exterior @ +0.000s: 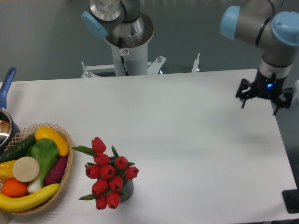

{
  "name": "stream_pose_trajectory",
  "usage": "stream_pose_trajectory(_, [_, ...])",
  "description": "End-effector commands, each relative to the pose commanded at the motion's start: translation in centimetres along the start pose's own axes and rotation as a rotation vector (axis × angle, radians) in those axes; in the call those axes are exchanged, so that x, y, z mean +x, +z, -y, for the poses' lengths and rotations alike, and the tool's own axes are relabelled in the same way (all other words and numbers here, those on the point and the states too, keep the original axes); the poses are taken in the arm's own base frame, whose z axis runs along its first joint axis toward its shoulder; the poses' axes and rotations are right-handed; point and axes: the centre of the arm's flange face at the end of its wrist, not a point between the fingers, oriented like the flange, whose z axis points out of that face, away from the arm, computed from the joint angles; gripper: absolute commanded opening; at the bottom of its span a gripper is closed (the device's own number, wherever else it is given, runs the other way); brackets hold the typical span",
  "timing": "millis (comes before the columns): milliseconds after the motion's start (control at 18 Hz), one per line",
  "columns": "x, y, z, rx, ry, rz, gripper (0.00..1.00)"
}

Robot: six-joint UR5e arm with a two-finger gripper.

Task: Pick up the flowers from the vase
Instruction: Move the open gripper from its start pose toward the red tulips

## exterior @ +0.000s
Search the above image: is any orange fruit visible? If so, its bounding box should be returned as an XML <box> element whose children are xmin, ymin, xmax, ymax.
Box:
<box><xmin>1</xmin><ymin>179</ymin><xmax>27</xmax><ymax>198</ymax></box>

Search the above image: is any beige round disc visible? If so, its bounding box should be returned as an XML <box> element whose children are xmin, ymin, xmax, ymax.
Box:
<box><xmin>12</xmin><ymin>156</ymin><xmax>40</xmax><ymax>182</ymax></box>

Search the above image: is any blue handled saucepan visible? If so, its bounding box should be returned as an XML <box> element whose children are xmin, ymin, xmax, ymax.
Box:
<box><xmin>0</xmin><ymin>67</ymin><xmax>19</xmax><ymax>153</ymax></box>

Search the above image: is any red tulip bouquet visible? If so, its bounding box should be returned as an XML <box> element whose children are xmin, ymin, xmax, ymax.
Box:
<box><xmin>72</xmin><ymin>137</ymin><xmax>139</xmax><ymax>210</ymax></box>

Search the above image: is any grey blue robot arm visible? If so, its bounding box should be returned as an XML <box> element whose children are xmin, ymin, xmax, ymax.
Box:
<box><xmin>81</xmin><ymin>0</ymin><xmax>299</xmax><ymax>109</ymax></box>

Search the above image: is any purple sweet potato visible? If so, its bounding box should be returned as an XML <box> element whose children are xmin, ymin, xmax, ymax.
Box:
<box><xmin>44</xmin><ymin>156</ymin><xmax>68</xmax><ymax>186</ymax></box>

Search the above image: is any yellow bell pepper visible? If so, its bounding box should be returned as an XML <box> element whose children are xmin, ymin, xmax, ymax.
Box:
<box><xmin>0</xmin><ymin>160</ymin><xmax>16</xmax><ymax>182</ymax></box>

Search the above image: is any white metal base frame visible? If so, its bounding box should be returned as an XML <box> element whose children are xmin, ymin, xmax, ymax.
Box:
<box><xmin>81</xmin><ymin>53</ymin><xmax>200</xmax><ymax>78</ymax></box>

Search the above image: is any black device at edge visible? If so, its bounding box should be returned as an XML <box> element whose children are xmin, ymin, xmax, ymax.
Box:
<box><xmin>282</xmin><ymin>189</ymin><xmax>299</xmax><ymax>214</ymax></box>

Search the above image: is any woven wicker basket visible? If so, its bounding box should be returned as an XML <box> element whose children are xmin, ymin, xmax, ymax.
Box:
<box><xmin>4</xmin><ymin>123</ymin><xmax>74</xmax><ymax>215</ymax></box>

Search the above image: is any green bok choy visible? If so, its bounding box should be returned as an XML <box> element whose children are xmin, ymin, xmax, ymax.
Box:
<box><xmin>26</xmin><ymin>139</ymin><xmax>58</xmax><ymax>194</ymax></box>

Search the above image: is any dark grey ribbed vase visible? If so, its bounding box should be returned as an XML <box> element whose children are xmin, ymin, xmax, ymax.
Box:
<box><xmin>108</xmin><ymin>156</ymin><xmax>135</xmax><ymax>203</ymax></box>

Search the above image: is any yellow squash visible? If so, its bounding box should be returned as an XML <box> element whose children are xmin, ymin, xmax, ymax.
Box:
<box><xmin>35</xmin><ymin>126</ymin><xmax>69</xmax><ymax>156</ymax></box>

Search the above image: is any black cable on pedestal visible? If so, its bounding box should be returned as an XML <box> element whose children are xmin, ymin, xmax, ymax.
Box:
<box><xmin>118</xmin><ymin>36</ymin><xmax>129</xmax><ymax>76</ymax></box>

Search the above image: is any yellow banana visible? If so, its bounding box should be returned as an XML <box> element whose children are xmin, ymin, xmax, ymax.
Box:
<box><xmin>0</xmin><ymin>183</ymin><xmax>60</xmax><ymax>212</ymax></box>

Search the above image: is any green cucumber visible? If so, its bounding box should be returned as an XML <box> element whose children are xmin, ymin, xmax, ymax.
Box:
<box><xmin>0</xmin><ymin>136</ymin><xmax>36</xmax><ymax>163</ymax></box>

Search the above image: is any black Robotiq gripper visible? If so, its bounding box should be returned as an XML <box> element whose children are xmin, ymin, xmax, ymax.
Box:
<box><xmin>235</xmin><ymin>70</ymin><xmax>294</xmax><ymax>116</ymax></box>

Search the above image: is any white object at right edge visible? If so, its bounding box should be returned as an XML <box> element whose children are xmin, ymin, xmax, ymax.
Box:
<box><xmin>295</xmin><ymin>80</ymin><xmax>299</xmax><ymax>103</ymax></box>

